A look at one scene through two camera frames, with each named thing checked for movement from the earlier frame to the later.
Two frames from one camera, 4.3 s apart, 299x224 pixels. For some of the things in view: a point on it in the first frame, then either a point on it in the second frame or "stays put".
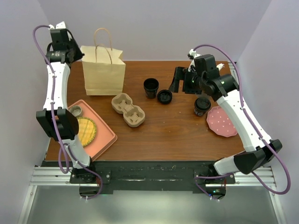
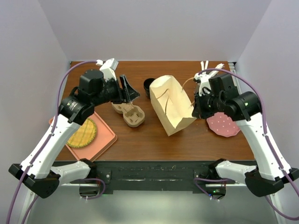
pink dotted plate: (219, 123) stays put
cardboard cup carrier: (133, 115) stays put
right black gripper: (180, 74) → (198, 111)
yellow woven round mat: (87, 131) stays put
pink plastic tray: (104, 137) stays put
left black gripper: (79, 54) → (131, 93)
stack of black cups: (151, 86) stays put
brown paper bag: (104, 69) → (173, 107)
